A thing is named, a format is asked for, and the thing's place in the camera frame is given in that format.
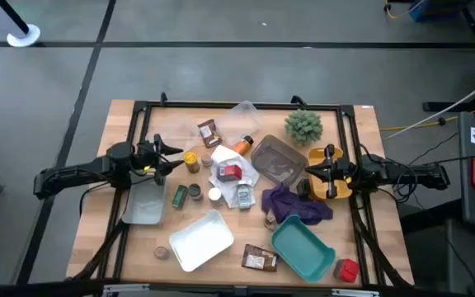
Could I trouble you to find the white plastic bin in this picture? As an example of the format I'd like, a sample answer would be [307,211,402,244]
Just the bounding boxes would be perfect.
[168,209,235,273]

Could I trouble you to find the green artificial succulent plant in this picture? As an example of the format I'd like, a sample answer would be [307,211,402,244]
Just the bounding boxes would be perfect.
[284,109,324,146]

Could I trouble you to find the teal plastic bin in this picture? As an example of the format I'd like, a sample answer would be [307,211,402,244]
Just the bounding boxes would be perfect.
[270,214,337,284]

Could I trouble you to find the smoky translucent plastic bin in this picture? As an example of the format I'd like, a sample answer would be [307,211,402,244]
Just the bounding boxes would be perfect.
[249,134,309,187]

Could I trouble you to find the yellow cable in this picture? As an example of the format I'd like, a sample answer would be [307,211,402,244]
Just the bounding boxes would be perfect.
[383,0,428,20]
[379,98,475,132]

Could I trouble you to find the dark-lid spice jar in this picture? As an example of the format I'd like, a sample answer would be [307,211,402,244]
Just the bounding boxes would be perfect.
[187,183,204,202]

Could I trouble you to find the light grey plastic bin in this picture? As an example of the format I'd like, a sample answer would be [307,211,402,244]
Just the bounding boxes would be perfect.
[121,177,167,226]

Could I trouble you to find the white-lid spice jar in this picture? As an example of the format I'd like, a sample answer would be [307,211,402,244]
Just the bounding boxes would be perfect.
[208,187,223,206]

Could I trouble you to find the white cloth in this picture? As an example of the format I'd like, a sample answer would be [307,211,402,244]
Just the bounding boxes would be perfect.
[208,144,261,210]

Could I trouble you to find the yellow plastic bin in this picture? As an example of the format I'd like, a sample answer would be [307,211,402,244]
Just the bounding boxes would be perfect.
[307,146,354,201]

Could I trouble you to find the orange spice bottle black cap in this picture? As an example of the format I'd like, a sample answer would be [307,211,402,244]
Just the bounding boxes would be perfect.
[232,134,255,157]

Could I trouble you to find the purple cloth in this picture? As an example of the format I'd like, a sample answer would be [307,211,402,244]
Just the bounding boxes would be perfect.
[261,184,334,226]

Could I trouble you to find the black pole white base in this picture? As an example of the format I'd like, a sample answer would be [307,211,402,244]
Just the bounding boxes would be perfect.
[0,0,41,48]

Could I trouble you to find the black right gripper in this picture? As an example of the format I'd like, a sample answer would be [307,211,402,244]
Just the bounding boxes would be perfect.
[305,144,358,200]

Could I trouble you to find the white cable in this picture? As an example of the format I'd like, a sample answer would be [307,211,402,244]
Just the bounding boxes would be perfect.
[383,70,475,140]

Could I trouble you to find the blue box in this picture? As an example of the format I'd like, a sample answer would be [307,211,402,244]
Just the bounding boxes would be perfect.
[408,0,469,22]

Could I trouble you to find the red spice tin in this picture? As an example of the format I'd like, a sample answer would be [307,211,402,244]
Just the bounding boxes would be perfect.
[216,163,243,183]
[332,258,360,284]

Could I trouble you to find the yellow-lid spice jar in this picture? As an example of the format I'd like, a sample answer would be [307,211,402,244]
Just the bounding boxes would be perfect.
[183,151,200,174]

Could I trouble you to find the black crossbar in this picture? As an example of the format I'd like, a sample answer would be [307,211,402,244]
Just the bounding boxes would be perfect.
[0,279,475,297]

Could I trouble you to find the clear labelled spice jar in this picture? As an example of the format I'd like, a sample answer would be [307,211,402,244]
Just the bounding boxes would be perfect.
[236,181,253,210]

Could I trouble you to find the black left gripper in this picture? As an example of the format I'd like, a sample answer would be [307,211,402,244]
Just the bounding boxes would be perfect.
[136,134,186,186]

